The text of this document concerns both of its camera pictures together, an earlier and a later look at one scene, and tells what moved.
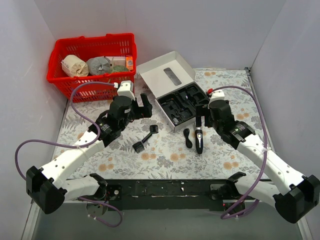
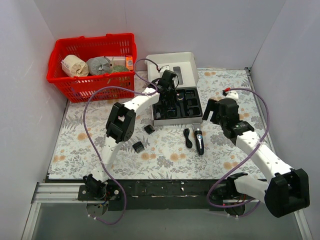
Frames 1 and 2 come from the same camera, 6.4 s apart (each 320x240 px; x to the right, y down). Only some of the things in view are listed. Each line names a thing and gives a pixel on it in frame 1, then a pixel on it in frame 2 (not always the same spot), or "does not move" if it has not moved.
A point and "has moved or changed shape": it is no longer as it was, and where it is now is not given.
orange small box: [129, 62] does not move
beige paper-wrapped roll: [73, 66] does not move
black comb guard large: [138, 147] does not move
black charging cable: [189, 144] does not move
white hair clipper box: [172, 84] has moved or changed shape
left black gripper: [139, 110] → [169, 99]
